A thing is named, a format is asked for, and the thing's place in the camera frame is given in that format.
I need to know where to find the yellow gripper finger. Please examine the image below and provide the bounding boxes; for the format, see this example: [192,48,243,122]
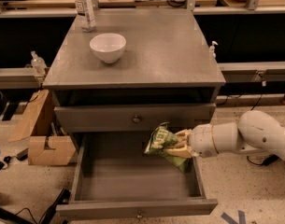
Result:
[165,147,192,159]
[176,129,192,140]

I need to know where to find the blue tape floor mark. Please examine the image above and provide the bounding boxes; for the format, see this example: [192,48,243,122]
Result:
[221,210,247,224]

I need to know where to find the clear sanitizer bottle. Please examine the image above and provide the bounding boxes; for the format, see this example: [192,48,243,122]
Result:
[31,51,47,75]

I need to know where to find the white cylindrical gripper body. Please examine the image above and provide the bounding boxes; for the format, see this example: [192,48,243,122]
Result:
[189,124,215,158]

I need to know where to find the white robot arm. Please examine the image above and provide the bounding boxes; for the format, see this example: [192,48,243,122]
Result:
[164,110,285,161]

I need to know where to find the clear plastic water bottle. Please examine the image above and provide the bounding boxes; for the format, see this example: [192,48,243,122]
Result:
[75,0,96,32]

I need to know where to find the green jalapeno chip bag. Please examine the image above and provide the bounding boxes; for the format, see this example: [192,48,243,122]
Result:
[144,123,192,174]

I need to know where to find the white ceramic bowl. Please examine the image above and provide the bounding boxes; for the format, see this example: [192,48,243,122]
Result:
[90,33,126,63]

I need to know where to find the small white pump bottle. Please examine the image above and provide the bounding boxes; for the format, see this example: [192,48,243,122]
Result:
[209,41,219,58]

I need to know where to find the grey upper drawer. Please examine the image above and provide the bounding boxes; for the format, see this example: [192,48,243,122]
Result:
[54,104,216,133]

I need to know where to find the open middle drawer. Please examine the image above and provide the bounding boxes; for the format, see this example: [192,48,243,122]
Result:
[57,132,218,220]

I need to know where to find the grey drawer cabinet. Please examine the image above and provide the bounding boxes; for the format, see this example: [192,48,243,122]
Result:
[44,8,225,147]

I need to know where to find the small black adapter left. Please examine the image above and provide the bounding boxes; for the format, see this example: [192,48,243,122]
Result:
[4,148,28,163]

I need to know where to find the cardboard box pieces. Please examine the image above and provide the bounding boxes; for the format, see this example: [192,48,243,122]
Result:
[8,90,76,166]

